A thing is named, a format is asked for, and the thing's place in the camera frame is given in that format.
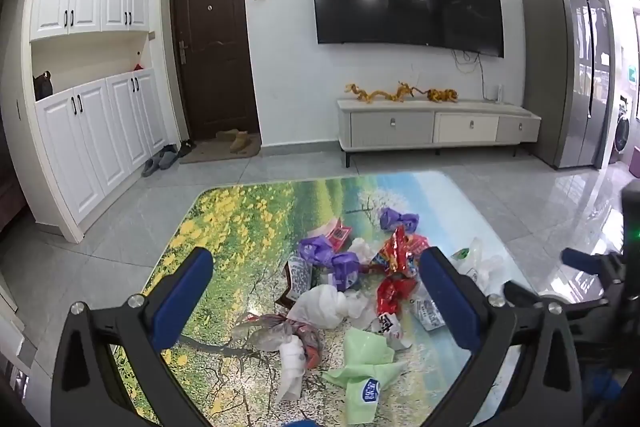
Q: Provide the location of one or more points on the black shoe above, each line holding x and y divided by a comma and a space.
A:
184, 150

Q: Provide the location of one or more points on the dark brown door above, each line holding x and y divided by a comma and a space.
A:
215, 52

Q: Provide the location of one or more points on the long golden dragon ornament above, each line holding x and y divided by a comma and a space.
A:
380, 93

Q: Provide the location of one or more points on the white plastic bag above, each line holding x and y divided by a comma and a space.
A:
325, 304

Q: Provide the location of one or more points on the landscape printed table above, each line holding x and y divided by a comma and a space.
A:
280, 217

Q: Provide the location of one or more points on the grey slipper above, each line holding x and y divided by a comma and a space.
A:
166, 157
149, 167

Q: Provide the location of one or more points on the brown doormat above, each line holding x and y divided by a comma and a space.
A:
210, 153

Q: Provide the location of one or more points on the pink snack wrapper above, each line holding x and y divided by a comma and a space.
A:
336, 233

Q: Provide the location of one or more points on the green plastic bag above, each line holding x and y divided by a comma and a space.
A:
367, 357

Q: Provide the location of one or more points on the white bag with green print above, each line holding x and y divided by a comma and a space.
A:
472, 263

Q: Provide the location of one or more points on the grey refrigerator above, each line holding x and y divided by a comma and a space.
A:
565, 72

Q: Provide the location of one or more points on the small white tissue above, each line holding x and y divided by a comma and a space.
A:
361, 250

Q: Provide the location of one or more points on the clear wrapper with label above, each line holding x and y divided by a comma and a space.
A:
429, 313

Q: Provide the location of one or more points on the small red snack wrapper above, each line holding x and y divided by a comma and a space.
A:
392, 296

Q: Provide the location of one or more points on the grey television cabinet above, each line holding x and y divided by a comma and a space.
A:
430, 124

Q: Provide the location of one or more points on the white crumpled tissue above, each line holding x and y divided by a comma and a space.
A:
292, 364

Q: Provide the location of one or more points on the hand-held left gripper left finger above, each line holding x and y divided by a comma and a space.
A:
186, 287

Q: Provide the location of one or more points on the clear plastic bag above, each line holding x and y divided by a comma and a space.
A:
275, 332

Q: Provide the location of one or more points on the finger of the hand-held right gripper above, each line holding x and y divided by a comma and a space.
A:
520, 289
582, 258

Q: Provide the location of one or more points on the green wall sign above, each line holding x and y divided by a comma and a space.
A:
632, 74

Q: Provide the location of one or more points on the purple plastic bag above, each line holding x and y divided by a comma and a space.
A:
325, 257
397, 219

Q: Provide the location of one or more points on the large red snack wrapper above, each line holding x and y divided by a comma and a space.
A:
400, 252

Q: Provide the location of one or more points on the small white bottle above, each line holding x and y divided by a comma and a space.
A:
499, 93

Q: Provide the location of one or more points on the person's right hand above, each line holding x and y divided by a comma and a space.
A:
607, 394

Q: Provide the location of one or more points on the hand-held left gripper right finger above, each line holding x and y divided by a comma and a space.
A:
445, 302

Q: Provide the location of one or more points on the short golden ornament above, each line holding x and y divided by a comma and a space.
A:
442, 96

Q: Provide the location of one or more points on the washing machine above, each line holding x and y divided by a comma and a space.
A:
621, 132

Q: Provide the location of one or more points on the white labelled wrapper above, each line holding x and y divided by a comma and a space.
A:
391, 328

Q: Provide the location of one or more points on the black handbag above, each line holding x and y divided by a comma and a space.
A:
43, 86

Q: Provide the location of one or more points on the brown packet with white label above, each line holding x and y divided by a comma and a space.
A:
300, 277

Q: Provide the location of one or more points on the purple box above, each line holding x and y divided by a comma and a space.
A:
634, 167

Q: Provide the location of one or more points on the white cupboard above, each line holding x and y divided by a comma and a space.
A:
85, 137

